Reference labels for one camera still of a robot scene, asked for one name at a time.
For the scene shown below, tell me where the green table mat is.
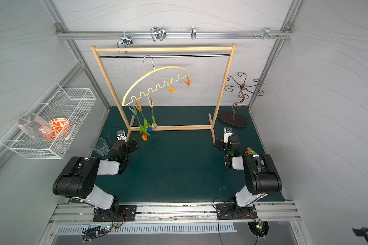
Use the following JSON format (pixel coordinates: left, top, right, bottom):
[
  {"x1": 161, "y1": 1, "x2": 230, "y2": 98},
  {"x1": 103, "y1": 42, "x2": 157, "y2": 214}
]
[{"x1": 72, "y1": 106, "x2": 284, "y2": 203}]

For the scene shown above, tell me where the blue artificial tulip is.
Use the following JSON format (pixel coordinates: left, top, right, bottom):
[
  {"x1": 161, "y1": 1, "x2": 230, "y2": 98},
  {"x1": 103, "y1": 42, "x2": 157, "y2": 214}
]
[{"x1": 139, "y1": 112, "x2": 151, "y2": 133}]

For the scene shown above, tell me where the pink clothespin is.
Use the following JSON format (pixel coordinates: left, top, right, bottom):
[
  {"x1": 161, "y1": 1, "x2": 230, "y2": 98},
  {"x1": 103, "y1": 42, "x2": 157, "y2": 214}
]
[{"x1": 148, "y1": 96, "x2": 154, "y2": 108}]

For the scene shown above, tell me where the pink artificial tulip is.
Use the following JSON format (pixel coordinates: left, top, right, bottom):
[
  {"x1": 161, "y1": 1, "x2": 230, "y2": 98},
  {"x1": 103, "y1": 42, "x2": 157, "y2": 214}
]
[{"x1": 150, "y1": 105, "x2": 157, "y2": 129}]

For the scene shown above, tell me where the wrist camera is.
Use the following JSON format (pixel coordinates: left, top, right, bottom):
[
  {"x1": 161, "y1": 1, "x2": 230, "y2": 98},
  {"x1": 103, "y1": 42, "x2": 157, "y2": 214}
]
[
  {"x1": 117, "y1": 130, "x2": 127, "y2": 141},
  {"x1": 223, "y1": 127, "x2": 233, "y2": 144}
]

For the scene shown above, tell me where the orange clothespin end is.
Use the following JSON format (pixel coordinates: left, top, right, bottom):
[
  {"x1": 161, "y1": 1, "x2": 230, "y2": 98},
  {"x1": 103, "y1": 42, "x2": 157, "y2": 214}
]
[{"x1": 184, "y1": 76, "x2": 191, "y2": 86}]

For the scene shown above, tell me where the wooden clothes rack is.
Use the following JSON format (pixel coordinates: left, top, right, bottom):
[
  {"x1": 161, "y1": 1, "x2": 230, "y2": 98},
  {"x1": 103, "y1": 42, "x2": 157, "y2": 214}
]
[{"x1": 91, "y1": 44, "x2": 237, "y2": 141}]

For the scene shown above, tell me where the aluminium top rail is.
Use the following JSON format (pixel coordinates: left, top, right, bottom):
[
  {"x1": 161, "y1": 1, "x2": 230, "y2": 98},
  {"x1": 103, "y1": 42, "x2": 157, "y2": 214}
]
[{"x1": 54, "y1": 23, "x2": 293, "y2": 40}]

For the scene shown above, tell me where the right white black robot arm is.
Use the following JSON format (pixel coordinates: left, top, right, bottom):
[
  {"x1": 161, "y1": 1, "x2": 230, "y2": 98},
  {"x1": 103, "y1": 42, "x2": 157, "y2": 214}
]
[{"x1": 214, "y1": 135, "x2": 282, "y2": 208}]

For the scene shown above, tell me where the white wire basket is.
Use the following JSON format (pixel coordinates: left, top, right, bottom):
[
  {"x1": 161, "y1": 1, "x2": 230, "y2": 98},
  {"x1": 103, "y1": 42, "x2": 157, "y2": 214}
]
[{"x1": 0, "y1": 82, "x2": 96, "y2": 160}]

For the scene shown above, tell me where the clear glass pitcher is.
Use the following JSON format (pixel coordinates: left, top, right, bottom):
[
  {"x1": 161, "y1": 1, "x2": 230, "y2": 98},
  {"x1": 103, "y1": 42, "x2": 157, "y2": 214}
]
[{"x1": 16, "y1": 113, "x2": 52, "y2": 140}]

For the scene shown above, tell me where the metal hook middle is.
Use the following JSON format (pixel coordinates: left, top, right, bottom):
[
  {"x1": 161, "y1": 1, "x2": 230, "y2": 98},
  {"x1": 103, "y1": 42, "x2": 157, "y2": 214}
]
[{"x1": 150, "y1": 27, "x2": 167, "y2": 42}]

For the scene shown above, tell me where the metal hook left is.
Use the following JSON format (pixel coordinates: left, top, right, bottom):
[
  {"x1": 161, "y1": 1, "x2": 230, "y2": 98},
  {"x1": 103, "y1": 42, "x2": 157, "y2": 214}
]
[{"x1": 117, "y1": 32, "x2": 134, "y2": 48}]

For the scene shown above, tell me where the teal clothespin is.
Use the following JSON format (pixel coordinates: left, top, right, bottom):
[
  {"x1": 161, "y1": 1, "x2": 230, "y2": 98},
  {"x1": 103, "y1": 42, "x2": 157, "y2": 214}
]
[{"x1": 129, "y1": 105, "x2": 138, "y2": 115}]

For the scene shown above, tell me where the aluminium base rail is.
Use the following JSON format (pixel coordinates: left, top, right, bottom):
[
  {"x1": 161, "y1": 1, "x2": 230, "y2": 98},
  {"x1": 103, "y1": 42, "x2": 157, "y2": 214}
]
[{"x1": 50, "y1": 201, "x2": 301, "y2": 224}]

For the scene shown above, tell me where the green snack bag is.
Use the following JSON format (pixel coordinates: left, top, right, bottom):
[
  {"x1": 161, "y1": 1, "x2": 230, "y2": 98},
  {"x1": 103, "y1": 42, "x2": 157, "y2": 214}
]
[{"x1": 244, "y1": 147, "x2": 259, "y2": 156}]

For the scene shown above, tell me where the metal bracket right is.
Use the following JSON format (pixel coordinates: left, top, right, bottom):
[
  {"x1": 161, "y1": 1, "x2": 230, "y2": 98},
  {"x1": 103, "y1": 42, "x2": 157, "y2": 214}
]
[{"x1": 254, "y1": 28, "x2": 281, "y2": 40}]

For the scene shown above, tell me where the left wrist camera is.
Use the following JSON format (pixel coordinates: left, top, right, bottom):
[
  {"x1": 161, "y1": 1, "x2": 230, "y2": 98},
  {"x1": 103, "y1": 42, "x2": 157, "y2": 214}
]
[{"x1": 117, "y1": 130, "x2": 127, "y2": 141}]

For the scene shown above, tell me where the metal hook small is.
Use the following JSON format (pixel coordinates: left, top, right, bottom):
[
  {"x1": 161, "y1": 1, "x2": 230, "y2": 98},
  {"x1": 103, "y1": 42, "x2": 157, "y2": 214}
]
[{"x1": 190, "y1": 27, "x2": 196, "y2": 40}]

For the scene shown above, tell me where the orange clothespin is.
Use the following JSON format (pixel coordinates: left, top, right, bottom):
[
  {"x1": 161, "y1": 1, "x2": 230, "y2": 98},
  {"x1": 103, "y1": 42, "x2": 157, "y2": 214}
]
[
  {"x1": 168, "y1": 84, "x2": 175, "y2": 94},
  {"x1": 134, "y1": 100, "x2": 143, "y2": 112}
]

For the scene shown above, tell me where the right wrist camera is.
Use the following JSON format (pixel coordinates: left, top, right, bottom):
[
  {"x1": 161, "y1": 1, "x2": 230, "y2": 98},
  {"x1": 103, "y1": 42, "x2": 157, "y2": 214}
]
[{"x1": 223, "y1": 127, "x2": 233, "y2": 144}]

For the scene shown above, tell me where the clear drinking glass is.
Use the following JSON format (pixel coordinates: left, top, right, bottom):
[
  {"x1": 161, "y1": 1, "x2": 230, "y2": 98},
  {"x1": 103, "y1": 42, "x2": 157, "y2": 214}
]
[{"x1": 93, "y1": 138, "x2": 110, "y2": 156}]

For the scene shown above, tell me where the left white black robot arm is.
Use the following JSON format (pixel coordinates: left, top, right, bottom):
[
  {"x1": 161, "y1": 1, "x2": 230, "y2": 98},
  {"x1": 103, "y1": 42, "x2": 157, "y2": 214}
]
[{"x1": 53, "y1": 139, "x2": 138, "y2": 214}]

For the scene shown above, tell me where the orange white patterned bowl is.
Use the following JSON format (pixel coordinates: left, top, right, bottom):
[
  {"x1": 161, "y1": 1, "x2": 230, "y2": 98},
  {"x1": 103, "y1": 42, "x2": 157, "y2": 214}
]
[{"x1": 44, "y1": 118, "x2": 71, "y2": 141}]

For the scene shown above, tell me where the orange artificial tulip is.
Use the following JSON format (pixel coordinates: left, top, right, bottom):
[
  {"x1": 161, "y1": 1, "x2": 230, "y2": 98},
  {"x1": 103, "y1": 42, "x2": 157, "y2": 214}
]
[{"x1": 133, "y1": 112, "x2": 149, "y2": 141}]

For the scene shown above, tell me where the dark metal jewelry stand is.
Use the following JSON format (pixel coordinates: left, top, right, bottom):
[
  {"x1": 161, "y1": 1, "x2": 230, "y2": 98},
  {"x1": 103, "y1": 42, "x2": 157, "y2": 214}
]
[{"x1": 218, "y1": 72, "x2": 265, "y2": 128}]

